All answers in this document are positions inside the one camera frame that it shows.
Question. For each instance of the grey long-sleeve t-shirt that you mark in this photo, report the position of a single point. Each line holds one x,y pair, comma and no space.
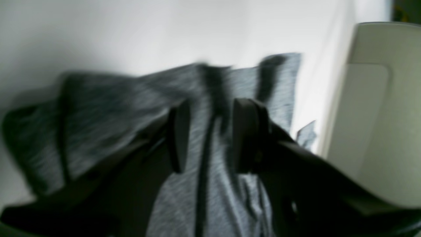
96,114

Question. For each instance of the grey side table panel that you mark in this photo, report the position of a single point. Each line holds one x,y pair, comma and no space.
374,134

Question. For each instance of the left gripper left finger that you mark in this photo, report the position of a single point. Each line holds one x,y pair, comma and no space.
115,198

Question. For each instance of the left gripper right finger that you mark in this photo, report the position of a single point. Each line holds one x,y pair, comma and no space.
308,196

